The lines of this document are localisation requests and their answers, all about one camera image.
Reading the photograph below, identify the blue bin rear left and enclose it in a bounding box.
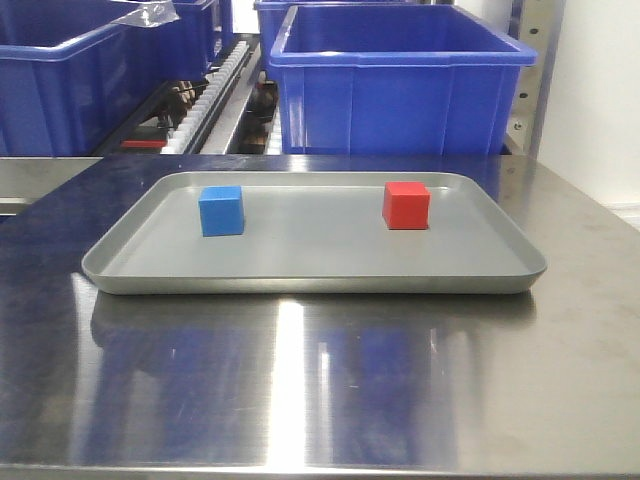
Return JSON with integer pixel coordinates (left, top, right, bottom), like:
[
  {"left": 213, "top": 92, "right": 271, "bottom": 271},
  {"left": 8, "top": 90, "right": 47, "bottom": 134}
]
[{"left": 159, "top": 0, "right": 233, "bottom": 80}]

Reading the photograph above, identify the steel shelf upright post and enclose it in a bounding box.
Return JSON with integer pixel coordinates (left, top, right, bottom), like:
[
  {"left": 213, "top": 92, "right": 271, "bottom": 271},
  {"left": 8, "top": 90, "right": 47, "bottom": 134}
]
[{"left": 505, "top": 1, "right": 566, "bottom": 157}]

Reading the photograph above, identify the clear plastic bag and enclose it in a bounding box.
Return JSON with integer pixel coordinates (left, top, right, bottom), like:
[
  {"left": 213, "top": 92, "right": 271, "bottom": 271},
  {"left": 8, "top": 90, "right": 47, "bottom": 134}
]
[{"left": 114, "top": 0, "right": 180, "bottom": 28}]

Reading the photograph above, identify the blue bin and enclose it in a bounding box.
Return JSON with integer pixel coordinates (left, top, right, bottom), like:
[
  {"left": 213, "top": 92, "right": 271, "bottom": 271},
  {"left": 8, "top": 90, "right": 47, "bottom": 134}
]
[
  {"left": 0, "top": 0, "right": 146, "bottom": 157},
  {"left": 269, "top": 4, "right": 536, "bottom": 155},
  {"left": 159, "top": 0, "right": 233, "bottom": 80},
  {"left": 252, "top": 0, "right": 391, "bottom": 66}
]

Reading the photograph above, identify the blue bin front right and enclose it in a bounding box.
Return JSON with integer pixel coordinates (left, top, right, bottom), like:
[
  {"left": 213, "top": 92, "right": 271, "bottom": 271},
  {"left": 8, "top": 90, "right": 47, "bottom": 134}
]
[{"left": 269, "top": 4, "right": 536, "bottom": 155}]

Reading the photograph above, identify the blue cube block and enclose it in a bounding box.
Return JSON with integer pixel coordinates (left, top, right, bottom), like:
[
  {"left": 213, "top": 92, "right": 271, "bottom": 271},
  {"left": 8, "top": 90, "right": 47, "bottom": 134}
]
[{"left": 198, "top": 185, "right": 245, "bottom": 237}]

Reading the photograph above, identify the blue bin rear right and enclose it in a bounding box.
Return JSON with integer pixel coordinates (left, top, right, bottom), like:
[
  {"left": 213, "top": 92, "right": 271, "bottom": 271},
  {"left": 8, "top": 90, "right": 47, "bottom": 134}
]
[{"left": 252, "top": 0, "right": 391, "bottom": 66}]

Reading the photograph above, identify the white roller track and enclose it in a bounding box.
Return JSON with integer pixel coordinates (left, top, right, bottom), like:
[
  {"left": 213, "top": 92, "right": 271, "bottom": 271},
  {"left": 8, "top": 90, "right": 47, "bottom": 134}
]
[{"left": 160, "top": 41, "right": 250, "bottom": 155}]

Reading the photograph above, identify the blue bin front left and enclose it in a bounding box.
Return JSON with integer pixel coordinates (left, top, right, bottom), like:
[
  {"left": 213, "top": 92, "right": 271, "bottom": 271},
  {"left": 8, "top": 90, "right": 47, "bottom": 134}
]
[{"left": 0, "top": 0, "right": 146, "bottom": 157}]

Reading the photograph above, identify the red cube block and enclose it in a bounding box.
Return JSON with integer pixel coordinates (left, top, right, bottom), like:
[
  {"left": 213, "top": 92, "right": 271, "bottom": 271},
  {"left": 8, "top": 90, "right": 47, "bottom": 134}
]
[{"left": 382, "top": 181, "right": 431, "bottom": 230}]

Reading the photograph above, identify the grey metal tray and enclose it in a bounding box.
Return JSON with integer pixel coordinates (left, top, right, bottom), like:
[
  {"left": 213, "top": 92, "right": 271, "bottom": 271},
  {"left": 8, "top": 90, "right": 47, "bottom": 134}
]
[{"left": 82, "top": 171, "right": 547, "bottom": 295}]

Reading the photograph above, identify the steel shelf front rail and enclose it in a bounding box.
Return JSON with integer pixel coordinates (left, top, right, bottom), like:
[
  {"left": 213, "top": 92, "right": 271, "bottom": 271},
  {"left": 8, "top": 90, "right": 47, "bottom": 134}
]
[{"left": 1, "top": 157, "right": 100, "bottom": 219}]

